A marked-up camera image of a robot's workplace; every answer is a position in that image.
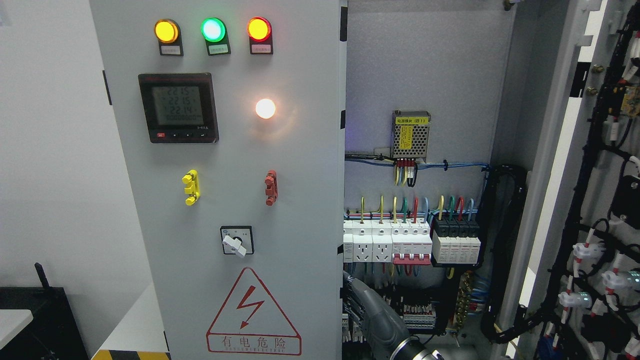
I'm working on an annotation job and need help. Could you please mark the dark grey robot hand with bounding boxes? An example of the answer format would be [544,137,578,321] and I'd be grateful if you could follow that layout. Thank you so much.
[342,271,411,360]

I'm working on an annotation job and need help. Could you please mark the grey cabinet door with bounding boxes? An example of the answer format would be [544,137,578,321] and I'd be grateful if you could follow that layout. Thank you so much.
[478,0,634,360]
[90,0,346,360]

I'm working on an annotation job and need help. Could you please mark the lower relay terminal row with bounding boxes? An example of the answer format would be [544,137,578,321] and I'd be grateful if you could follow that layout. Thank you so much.
[342,285,441,344]

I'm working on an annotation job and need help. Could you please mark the white socket breaker row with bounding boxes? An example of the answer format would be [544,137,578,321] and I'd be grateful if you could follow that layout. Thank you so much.
[343,219,433,265]

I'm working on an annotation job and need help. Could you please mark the brass ground bus bar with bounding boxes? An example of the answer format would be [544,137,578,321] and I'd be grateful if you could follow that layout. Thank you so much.
[454,271,473,324]

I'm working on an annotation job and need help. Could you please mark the black surge protector module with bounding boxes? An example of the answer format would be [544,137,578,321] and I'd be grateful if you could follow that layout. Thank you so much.
[432,217,482,265]

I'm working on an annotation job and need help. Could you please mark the red electric hazard warning sticker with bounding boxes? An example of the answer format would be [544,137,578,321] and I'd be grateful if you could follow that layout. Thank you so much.
[206,267,302,356]

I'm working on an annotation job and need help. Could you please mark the metal mesh power supply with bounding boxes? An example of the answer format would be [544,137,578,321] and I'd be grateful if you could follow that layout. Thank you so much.
[390,110,431,159]

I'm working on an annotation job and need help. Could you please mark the white glowing indicator light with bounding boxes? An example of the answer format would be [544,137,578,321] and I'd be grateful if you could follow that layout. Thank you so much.
[254,98,277,120]

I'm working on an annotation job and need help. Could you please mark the black digital power meter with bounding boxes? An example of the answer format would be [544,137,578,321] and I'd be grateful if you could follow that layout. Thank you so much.
[138,72,219,144]

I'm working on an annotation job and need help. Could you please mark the red indicator light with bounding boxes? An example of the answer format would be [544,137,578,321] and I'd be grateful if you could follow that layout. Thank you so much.
[247,16,274,55]

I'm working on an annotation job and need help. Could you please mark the black box at left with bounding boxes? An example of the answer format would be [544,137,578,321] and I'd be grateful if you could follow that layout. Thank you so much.
[0,262,89,360]

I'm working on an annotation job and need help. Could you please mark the green indicator light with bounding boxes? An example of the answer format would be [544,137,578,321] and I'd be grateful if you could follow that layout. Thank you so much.
[200,17,231,56]

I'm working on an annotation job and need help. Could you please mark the yellow indicator light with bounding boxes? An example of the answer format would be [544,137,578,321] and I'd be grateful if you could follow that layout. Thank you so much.
[154,18,184,57]

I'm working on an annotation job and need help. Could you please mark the white rotary selector switch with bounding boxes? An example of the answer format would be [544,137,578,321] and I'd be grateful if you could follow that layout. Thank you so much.
[220,225,255,258]

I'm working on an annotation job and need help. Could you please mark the red terminal post block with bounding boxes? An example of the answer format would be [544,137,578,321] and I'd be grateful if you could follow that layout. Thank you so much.
[264,170,278,207]

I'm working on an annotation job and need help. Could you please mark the black right wire loom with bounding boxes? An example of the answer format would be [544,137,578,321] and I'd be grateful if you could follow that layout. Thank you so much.
[477,165,529,345]

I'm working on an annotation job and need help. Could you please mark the yellow terminal post block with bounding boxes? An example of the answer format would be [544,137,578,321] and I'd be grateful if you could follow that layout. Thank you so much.
[182,169,201,207]

